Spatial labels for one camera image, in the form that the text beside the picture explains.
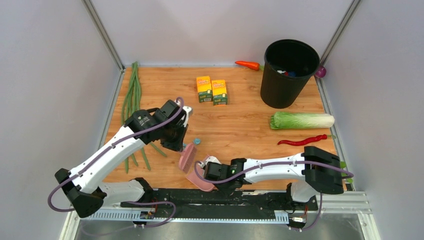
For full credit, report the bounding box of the pink plastic dustpan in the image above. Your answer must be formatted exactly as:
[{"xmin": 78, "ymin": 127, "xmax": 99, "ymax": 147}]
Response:
[{"xmin": 186, "ymin": 155, "xmax": 221, "ymax": 192}]

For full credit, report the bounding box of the pink hand brush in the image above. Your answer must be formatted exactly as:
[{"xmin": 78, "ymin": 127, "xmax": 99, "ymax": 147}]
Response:
[{"xmin": 178, "ymin": 142, "xmax": 197, "ymax": 174}]

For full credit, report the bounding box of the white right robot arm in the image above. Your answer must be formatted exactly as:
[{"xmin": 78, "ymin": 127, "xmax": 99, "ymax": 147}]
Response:
[{"xmin": 197, "ymin": 146, "xmax": 349, "ymax": 210}]

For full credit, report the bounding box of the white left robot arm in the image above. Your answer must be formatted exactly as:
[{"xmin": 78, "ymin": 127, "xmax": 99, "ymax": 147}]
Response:
[{"xmin": 47, "ymin": 97, "xmax": 193, "ymax": 218}]

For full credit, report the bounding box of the blue paper scrap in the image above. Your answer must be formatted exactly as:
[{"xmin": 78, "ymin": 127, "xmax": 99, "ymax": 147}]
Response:
[{"xmin": 193, "ymin": 138, "xmax": 201, "ymax": 145}]

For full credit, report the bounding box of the green long beans bunch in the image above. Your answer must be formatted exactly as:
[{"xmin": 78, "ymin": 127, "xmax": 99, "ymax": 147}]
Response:
[{"xmin": 120, "ymin": 61, "xmax": 168, "ymax": 174}]

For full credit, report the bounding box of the yellow green carton box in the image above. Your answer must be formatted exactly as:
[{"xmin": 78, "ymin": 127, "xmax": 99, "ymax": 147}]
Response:
[
  {"xmin": 211, "ymin": 79, "xmax": 229, "ymax": 106},
  {"xmin": 196, "ymin": 76, "xmax": 213, "ymax": 103}
]

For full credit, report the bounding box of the green white napa cabbage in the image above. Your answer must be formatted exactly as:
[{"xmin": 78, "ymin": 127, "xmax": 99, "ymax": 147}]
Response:
[{"xmin": 269, "ymin": 111, "xmax": 335, "ymax": 130}]

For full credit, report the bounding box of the orange carrot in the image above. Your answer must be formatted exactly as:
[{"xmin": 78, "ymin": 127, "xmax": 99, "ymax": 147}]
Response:
[{"xmin": 234, "ymin": 60, "xmax": 264, "ymax": 71}]

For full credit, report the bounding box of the red chili pepper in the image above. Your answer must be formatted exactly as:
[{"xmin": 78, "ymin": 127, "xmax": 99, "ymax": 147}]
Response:
[{"xmin": 277, "ymin": 134, "xmax": 336, "ymax": 146}]

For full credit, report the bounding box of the black trash bin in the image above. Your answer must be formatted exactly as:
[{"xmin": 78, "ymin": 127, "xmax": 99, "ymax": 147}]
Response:
[{"xmin": 260, "ymin": 39, "xmax": 320, "ymax": 109}]

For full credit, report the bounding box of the purple round onion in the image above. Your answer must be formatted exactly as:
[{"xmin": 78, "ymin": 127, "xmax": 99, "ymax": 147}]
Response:
[{"xmin": 314, "ymin": 66, "xmax": 327, "ymax": 78}]

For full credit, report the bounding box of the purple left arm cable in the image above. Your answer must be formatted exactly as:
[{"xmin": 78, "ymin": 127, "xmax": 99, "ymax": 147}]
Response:
[{"xmin": 47, "ymin": 96, "xmax": 185, "ymax": 237}]

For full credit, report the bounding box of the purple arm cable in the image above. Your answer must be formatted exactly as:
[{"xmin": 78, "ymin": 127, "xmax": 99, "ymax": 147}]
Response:
[
  {"xmin": 193, "ymin": 160, "xmax": 355, "ymax": 232},
  {"xmin": 47, "ymin": 96, "xmax": 185, "ymax": 237}
]

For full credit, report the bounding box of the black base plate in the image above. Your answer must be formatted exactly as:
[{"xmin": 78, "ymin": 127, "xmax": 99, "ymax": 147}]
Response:
[{"xmin": 141, "ymin": 188, "xmax": 318, "ymax": 220}]

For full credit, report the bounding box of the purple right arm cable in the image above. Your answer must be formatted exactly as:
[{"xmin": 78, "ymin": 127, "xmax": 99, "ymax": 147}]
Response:
[{"xmin": 193, "ymin": 160, "xmax": 355, "ymax": 232}]

